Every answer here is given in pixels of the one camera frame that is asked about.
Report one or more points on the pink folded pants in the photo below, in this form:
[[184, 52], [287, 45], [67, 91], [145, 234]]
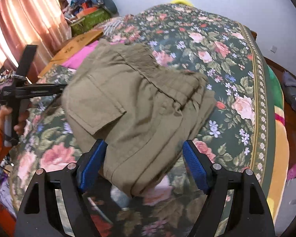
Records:
[[76, 60]]

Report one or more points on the person's left hand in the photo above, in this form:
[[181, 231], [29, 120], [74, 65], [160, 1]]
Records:
[[6, 119]]

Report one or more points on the grey backpack on floor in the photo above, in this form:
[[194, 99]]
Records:
[[289, 89]]

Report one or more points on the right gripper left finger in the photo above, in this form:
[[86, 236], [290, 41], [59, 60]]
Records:
[[39, 214]]

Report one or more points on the olive khaki pants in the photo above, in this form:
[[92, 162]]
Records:
[[142, 110]]

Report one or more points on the wooden folding lap table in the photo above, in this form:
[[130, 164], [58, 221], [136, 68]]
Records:
[[72, 47]]

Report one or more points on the orange pink curtain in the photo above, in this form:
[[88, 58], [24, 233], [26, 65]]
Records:
[[37, 22]]

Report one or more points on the striped patchwork sheet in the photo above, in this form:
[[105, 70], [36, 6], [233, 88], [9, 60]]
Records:
[[110, 25]]

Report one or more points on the blue clothes pile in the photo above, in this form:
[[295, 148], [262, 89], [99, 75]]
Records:
[[81, 8]]

